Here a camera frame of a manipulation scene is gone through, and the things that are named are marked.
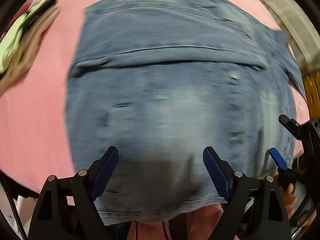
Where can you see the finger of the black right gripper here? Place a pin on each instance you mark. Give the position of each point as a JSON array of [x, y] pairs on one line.
[[278, 159], [291, 125]]

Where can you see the beige folded garment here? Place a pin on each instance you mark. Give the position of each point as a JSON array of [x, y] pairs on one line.
[[21, 60]]

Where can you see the brown wooden drawer cabinet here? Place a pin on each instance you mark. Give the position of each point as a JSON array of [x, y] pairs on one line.
[[312, 90]]

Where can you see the blue denim jacket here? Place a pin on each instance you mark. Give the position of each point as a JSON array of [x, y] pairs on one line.
[[161, 80]]

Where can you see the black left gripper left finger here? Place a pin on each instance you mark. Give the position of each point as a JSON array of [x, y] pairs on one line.
[[65, 208]]

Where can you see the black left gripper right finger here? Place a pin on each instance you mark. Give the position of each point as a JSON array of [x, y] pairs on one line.
[[255, 208]]

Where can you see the white lace curtain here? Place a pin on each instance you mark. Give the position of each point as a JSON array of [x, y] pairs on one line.
[[300, 19]]

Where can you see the pink fleece bed blanket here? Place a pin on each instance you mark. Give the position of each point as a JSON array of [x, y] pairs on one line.
[[34, 138]]

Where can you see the person's right hand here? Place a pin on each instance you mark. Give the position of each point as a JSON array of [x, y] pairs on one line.
[[290, 200]]

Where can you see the light green folded garment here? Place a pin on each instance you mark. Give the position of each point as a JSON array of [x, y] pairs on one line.
[[12, 37]]

